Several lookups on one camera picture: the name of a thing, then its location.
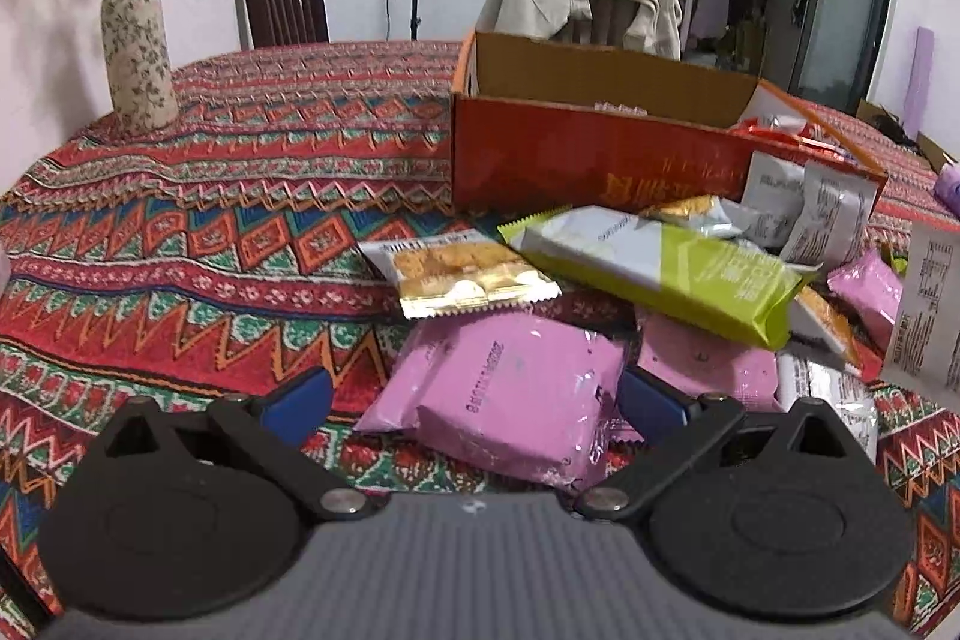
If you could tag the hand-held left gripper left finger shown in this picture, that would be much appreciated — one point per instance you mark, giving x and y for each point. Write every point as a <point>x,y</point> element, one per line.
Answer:
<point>300,404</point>

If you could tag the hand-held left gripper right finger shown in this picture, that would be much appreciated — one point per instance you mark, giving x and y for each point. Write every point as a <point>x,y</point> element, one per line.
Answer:
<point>651,404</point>

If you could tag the pink snack packet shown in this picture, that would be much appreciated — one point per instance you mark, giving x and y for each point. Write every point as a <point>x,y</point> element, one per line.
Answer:
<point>870,287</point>
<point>502,385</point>
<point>712,362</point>

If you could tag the long green white packet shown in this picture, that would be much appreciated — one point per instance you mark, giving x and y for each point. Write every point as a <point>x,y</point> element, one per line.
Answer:
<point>675,265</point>

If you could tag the silver white packet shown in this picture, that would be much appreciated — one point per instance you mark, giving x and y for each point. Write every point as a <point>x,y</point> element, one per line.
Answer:
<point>832,392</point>

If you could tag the orange cracker packet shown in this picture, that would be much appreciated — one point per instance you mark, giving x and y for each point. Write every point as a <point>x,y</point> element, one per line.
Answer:
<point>829,325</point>

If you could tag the small white gold cracker packet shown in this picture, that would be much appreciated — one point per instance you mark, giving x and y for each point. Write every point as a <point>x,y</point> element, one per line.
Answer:
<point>697,212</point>

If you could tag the white packet with printed label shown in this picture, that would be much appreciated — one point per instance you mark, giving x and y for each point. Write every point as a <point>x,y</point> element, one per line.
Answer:
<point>772,190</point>
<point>832,212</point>

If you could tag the orange cardboard box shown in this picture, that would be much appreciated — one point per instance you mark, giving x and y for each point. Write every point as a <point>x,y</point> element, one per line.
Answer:
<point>540,153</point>

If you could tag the large white packet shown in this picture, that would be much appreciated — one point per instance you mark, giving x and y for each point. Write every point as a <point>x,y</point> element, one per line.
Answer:
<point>926,310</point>

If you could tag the red snack packet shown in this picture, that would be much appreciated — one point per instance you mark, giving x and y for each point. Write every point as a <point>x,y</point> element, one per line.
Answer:
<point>787,134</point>

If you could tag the purple tissue pack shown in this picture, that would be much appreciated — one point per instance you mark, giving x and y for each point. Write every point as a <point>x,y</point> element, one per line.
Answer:
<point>949,181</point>

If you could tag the brown cardboard box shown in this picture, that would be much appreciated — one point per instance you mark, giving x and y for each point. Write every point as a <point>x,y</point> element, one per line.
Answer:
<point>930,149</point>

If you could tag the wooden chair under jacket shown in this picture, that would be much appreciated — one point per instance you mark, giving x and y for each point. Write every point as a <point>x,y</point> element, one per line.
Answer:
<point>607,21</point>

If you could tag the floral ceramic vase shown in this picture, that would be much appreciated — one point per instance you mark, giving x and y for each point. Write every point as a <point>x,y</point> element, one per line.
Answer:
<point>139,48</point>

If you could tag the purple rolled mat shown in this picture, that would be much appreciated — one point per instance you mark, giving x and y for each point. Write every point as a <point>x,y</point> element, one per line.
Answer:
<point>919,85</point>

